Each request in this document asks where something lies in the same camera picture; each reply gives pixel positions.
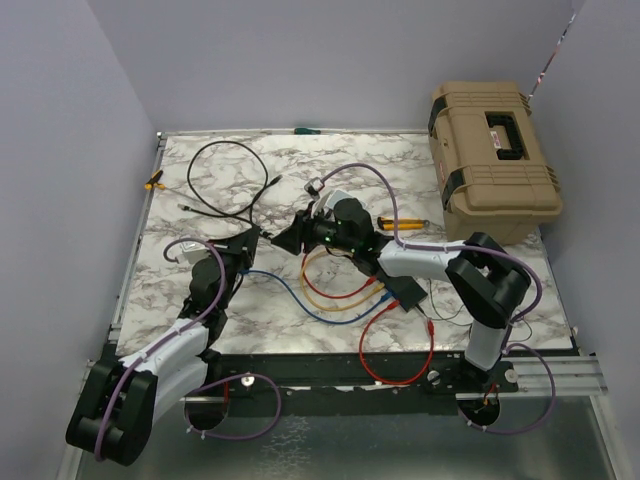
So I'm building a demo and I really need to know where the tan plastic tool case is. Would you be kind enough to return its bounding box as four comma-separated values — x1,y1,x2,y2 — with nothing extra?
428,81,563,245

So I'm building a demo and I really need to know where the yellow black screwdriver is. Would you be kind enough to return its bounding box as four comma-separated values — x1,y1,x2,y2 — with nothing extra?
144,169,196,201

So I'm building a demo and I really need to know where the white small router box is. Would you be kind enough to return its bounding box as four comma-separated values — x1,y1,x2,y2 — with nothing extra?
325,189,351,210

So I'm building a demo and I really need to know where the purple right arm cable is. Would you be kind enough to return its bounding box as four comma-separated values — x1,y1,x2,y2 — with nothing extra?
319,162,557,436

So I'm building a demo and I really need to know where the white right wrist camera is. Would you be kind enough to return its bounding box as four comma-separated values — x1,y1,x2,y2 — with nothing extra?
304,178,330,218

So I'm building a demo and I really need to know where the blue ethernet cable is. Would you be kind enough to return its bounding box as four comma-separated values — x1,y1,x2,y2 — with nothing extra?
238,268,396,326

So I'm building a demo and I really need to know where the green screwdriver at wall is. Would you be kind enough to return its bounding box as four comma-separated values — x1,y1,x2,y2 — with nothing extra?
293,127,322,135

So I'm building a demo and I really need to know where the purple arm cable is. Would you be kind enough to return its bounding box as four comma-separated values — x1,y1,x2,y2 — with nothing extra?
319,162,557,436
93,238,284,464

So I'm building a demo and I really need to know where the thin black adapter cord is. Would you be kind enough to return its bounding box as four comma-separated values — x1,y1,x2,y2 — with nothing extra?
419,279,534,351

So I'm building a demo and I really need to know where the black network switch box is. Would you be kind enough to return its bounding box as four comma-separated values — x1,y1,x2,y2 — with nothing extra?
385,277,428,312

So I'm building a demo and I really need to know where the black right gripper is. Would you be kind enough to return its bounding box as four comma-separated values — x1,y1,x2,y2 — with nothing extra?
272,201,357,255

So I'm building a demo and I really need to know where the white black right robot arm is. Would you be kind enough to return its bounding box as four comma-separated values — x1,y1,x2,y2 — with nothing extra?
272,198,531,391

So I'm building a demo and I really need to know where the yellow black utility knife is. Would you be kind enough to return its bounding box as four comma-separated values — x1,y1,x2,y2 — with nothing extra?
376,217,430,231

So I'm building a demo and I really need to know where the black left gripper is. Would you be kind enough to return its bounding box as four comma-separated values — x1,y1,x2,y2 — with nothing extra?
205,225,261,310

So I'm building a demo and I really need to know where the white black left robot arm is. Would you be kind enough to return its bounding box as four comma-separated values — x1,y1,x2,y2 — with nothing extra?
65,228,258,466

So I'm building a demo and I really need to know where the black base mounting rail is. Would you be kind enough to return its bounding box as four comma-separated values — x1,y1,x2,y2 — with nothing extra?
175,351,519,419

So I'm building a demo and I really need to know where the red ethernet cable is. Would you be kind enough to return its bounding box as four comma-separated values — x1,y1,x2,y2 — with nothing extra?
359,299,436,387
301,252,381,300

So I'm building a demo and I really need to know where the yellow ethernet cable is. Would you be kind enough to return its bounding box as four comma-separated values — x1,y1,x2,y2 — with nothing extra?
298,249,389,312

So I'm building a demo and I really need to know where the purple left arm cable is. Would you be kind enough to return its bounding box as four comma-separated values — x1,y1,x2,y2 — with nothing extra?
93,238,284,464

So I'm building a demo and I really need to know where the aluminium frame rail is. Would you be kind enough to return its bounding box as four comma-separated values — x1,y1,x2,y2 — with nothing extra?
54,132,166,480

